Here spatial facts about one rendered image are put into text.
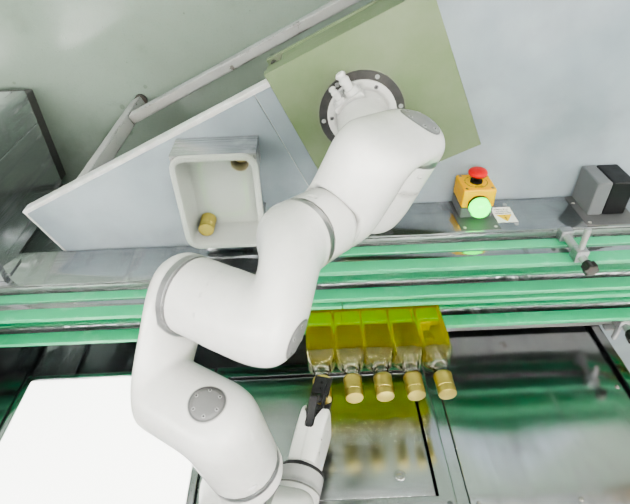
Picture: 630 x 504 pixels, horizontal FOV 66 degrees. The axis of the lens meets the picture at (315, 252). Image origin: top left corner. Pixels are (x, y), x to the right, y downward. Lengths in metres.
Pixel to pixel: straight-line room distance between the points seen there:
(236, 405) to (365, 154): 0.28
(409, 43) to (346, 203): 0.42
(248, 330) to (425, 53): 0.62
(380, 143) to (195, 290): 0.24
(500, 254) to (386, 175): 0.57
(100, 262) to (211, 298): 0.79
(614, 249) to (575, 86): 0.34
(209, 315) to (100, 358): 0.88
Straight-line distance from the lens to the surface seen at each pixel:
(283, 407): 1.08
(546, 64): 1.10
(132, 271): 1.18
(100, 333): 1.20
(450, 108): 0.96
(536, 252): 1.09
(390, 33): 0.89
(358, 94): 0.87
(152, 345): 0.53
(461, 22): 1.01
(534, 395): 1.22
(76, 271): 1.24
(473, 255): 1.05
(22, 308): 1.23
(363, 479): 1.00
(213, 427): 0.49
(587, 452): 1.18
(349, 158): 0.52
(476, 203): 1.07
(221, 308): 0.45
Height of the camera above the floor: 1.69
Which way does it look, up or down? 52 degrees down
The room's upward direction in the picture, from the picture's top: 177 degrees clockwise
